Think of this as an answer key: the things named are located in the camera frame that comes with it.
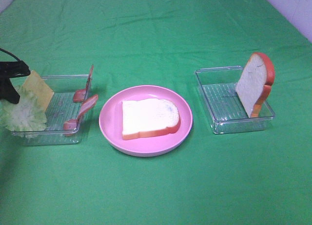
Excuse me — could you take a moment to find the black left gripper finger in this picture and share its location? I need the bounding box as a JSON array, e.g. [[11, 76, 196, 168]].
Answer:
[[7, 87, 20, 104]]

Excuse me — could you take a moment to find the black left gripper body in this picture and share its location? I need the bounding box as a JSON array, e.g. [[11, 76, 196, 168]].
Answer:
[[0, 61, 31, 98]]

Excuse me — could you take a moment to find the yellow cheese slice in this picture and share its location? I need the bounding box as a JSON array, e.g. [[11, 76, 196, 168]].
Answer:
[[22, 70, 54, 112]]

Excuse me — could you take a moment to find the green lettuce leaf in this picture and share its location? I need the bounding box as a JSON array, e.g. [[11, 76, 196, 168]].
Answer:
[[0, 86, 47, 132]]

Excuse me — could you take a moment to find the bacon strip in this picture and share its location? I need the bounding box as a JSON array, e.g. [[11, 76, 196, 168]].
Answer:
[[73, 64, 94, 103], [63, 94, 98, 130]]

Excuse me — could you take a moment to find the white bread slice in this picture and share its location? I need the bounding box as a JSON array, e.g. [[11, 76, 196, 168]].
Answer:
[[235, 52, 275, 118], [122, 98, 181, 140]]

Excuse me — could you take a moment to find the clear plastic ingredient tray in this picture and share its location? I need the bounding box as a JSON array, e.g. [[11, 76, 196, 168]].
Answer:
[[11, 74, 93, 146]]

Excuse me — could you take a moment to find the pink plate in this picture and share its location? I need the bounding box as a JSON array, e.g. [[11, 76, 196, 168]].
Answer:
[[99, 85, 193, 157]]

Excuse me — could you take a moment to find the green tablecloth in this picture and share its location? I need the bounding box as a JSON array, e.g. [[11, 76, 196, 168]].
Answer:
[[0, 0, 312, 225]]

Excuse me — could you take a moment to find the clear plastic bread tray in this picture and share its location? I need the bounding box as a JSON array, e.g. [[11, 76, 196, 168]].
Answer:
[[195, 66, 275, 134]]

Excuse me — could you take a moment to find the upright white bread slice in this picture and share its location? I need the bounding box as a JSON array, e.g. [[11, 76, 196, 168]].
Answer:
[[235, 52, 275, 118]]

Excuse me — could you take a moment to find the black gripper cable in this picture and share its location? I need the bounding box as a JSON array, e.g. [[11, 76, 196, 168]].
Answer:
[[0, 48, 21, 62]]

